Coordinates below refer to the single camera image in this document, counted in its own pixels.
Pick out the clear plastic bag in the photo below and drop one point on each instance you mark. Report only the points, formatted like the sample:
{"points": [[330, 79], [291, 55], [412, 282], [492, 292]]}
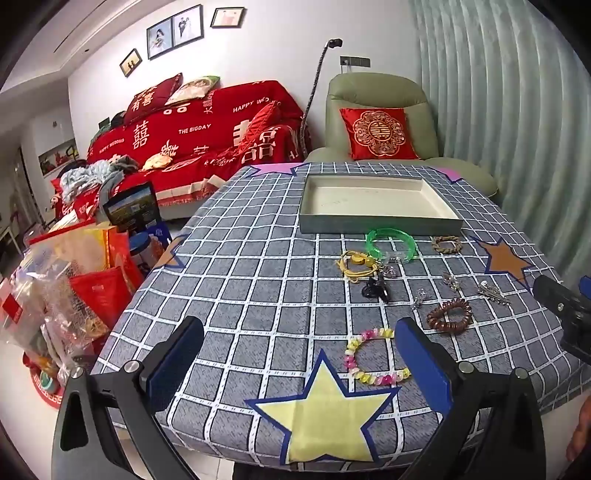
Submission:
{"points": [[37, 300]]}

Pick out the red embroidered cushion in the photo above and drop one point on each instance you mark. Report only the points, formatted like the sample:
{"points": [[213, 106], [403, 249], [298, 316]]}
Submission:
{"points": [[378, 134]]}

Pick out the red gift bag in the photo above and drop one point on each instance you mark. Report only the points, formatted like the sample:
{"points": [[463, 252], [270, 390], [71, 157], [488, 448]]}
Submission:
{"points": [[99, 295]]}

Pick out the small black picture frame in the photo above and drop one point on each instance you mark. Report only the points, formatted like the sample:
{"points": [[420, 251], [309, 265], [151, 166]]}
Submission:
{"points": [[130, 61]]}

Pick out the red plain pillow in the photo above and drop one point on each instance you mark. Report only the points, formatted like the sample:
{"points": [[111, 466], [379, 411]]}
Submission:
{"points": [[261, 121]]}

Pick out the black certificate frame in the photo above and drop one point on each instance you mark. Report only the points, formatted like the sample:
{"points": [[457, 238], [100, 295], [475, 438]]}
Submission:
{"points": [[227, 17]]}

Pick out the green plastic bangle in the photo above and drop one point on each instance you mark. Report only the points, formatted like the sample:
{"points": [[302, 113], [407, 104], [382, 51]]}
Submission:
{"points": [[375, 236]]}

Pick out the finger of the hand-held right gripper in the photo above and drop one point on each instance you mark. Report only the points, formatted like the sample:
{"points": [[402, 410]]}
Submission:
{"points": [[584, 286], [556, 297]]}

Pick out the red round mat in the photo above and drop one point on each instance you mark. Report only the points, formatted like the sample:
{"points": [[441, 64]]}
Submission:
{"points": [[44, 392]]}

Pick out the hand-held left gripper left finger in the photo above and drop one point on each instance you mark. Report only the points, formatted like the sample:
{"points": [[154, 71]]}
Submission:
{"points": [[173, 360]]}

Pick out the green armchair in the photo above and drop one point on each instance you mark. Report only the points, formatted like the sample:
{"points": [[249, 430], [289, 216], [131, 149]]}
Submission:
{"points": [[369, 92]]}

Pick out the silver charm keyring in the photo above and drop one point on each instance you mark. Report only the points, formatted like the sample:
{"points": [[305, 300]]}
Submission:
{"points": [[389, 271]]}

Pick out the orange red shopping bag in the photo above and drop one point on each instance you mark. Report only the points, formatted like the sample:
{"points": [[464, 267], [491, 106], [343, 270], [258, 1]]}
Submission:
{"points": [[92, 244]]}

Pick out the white shallow tray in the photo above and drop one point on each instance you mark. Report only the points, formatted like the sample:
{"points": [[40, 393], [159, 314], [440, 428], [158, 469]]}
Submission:
{"points": [[369, 198]]}

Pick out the red covered sofa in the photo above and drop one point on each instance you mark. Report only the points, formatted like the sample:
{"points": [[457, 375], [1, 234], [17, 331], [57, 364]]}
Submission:
{"points": [[207, 134]]}

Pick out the black picture box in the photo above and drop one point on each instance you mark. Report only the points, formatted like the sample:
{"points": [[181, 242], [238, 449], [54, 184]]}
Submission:
{"points": [[131, 205]]}

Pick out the small cream cushion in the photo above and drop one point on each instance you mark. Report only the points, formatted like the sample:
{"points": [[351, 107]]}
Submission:
{"points": [[157, 160]]}

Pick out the tiny silver brooch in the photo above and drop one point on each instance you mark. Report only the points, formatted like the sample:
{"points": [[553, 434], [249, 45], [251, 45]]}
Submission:
{"points": [[419, 297]]}

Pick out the black photo frame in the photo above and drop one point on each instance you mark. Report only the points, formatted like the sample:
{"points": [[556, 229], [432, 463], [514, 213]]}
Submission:
{"points": [[160, 40], [188, 25]]}

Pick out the red printed pillow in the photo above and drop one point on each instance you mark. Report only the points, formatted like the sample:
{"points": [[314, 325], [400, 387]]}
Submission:
{"points": [[150, 99]]}

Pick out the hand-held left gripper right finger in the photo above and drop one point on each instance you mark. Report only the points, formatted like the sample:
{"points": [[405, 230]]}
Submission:
{"points": [[422, 364]]}

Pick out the blue lidded jar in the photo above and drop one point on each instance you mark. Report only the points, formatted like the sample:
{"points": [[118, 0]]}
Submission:
{"points": [[141, 249]]}

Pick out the pile of grey clothes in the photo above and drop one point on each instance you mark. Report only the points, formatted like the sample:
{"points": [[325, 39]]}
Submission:
{"points": [[92, 177]]}

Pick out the person's right forearm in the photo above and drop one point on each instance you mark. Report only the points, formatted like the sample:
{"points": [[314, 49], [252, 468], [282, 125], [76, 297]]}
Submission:
{"points": [[581, 434]]}

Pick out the long silver hair clip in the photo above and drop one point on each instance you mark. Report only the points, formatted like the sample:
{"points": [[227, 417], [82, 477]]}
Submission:
{"points": [[491, 291]]}

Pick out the pale green curtain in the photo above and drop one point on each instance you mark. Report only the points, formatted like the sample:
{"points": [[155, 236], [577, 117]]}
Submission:
{"points": [[498, 92]]}

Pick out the white photo pillow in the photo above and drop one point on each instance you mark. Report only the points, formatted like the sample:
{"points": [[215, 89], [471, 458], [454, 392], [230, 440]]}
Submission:
{"points": [[191, 88]]}

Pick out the black hair clip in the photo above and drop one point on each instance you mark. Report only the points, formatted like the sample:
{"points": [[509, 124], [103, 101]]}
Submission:
{"points": [[371, 290]]}

